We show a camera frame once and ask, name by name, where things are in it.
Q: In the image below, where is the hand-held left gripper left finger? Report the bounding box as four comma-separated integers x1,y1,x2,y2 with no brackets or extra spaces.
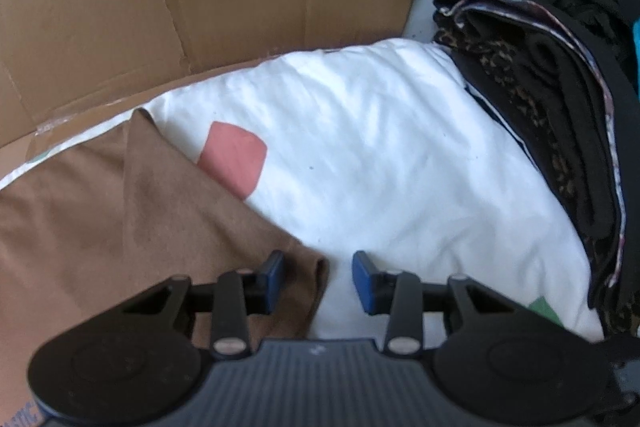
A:
122,250,286,358

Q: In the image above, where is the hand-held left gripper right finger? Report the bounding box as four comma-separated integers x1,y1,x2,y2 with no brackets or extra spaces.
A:
352,251,516,356

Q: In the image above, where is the brown printed t-shirt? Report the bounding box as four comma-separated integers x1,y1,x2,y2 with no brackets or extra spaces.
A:
0,107,331,423

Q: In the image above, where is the stack of dark folded clothes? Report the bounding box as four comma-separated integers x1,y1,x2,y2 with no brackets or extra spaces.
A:
431,0,640,343

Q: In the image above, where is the cream cartoon bear bedsheet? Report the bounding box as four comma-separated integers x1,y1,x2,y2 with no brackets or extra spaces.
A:
0,38,603,343

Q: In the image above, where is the teal cloth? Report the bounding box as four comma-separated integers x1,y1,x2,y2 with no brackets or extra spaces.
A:
631,20,640,83

